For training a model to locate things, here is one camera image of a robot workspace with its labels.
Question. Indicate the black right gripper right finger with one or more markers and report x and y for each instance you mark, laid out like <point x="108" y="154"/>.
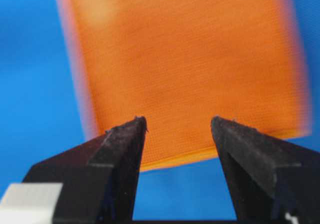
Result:
<point x="269" y="180"/>

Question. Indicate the orange towel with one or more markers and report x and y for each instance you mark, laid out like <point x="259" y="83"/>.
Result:
<point x="179" y="63"/>

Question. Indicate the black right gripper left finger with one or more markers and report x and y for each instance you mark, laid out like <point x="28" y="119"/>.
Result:
<point x="99" y="178"/>

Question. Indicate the blue table cloth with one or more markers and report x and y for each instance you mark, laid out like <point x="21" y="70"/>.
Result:
<point x="40" y="117"/>

